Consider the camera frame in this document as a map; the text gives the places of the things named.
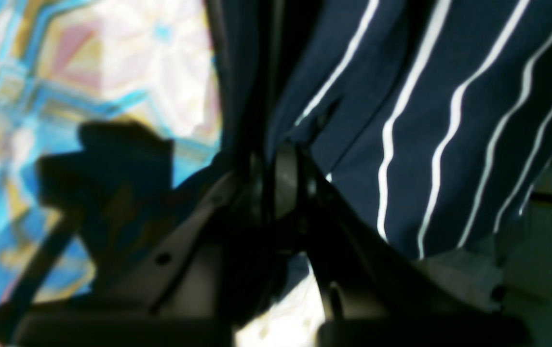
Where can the navy white striped T-shirt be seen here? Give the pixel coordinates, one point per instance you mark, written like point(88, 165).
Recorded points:
point(432, 118)

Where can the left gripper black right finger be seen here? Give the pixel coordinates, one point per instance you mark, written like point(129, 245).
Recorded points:
point(372, 296)

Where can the patterned tablecloth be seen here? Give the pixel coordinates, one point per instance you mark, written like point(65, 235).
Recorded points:
point(87, 144)

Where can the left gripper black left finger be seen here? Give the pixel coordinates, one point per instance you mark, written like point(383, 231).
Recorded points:
point(193, 264)

